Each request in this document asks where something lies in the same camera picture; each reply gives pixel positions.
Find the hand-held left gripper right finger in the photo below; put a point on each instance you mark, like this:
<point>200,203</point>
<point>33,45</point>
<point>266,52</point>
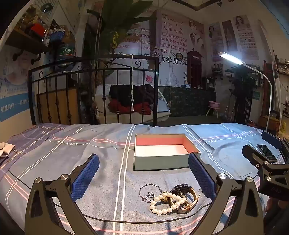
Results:
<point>201,176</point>

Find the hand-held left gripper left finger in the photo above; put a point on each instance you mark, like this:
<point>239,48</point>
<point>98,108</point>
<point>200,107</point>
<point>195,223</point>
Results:
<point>87,176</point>

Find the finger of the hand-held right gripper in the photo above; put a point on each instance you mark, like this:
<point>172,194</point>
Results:
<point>249,151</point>
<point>272,137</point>

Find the cardboard box pink inside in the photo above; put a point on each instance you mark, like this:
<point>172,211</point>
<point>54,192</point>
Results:
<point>158,161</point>

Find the thin silver bangle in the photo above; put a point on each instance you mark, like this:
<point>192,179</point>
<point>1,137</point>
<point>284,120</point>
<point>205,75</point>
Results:
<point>141,188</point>

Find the wooden crate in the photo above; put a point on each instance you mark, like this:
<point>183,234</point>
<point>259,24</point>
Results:
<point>268,123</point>

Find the black smartphone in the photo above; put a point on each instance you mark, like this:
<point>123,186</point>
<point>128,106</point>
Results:
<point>266,152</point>

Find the striped blue bed sheet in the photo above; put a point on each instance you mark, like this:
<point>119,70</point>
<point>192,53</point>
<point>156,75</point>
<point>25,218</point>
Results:
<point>67,158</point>

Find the red wooden cabinet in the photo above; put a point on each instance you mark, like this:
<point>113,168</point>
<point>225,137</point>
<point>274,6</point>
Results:
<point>274,90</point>

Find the dark potted plant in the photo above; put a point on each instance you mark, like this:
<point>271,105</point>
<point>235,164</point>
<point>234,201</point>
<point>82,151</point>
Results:
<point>241,90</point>

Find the pink stool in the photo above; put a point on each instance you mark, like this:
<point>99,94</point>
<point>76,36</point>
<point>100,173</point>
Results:
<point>213,104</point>

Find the red cloth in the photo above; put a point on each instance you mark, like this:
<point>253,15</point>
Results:
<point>119,108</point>

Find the green patterned counter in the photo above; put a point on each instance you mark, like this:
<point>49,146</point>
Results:
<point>187,101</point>

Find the white wicker hanging bed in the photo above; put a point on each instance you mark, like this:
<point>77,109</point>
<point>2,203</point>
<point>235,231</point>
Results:
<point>161,101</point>

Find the beige cloth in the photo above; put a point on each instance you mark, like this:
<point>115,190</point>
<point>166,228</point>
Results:
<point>6,149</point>

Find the white floor lamp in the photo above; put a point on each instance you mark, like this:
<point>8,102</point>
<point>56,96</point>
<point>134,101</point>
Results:
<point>230,57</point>

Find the pile of dark clothes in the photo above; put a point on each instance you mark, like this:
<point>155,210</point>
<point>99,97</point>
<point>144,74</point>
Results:
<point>126,92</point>

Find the red phone booth cabinet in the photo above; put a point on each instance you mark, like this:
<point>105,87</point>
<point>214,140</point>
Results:
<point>194,67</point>

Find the water jug with green label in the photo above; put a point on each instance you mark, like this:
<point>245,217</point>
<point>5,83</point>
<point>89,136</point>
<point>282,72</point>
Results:
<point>65,53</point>

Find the blue box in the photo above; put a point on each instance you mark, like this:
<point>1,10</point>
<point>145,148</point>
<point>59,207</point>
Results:
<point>56,36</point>

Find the red box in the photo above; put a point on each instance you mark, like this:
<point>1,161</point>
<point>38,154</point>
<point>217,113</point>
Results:
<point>37,29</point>

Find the tall leafy green plant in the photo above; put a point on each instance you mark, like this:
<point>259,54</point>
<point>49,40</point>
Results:
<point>126,13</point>

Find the small wall rack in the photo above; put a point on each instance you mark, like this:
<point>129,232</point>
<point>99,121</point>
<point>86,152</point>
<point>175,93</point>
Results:
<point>217,70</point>

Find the black iron bed frame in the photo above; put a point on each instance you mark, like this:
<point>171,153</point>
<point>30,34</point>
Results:
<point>155,90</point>

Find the wide wall poster with grid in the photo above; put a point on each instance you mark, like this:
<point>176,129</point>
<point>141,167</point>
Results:
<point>247,38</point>

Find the dark wall poster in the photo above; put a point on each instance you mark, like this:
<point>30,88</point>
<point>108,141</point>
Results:
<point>229,36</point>

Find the blue and white wall poster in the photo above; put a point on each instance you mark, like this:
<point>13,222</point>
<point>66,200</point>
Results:
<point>15,90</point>

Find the narrow wall poster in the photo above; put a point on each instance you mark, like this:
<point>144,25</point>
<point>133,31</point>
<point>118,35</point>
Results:
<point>215,40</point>

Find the large printed wall banner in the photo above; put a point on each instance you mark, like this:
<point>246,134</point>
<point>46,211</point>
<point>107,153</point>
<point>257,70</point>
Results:
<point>171,67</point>

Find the wooden wall shelf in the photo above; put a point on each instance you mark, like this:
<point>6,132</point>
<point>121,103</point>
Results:
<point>27,40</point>

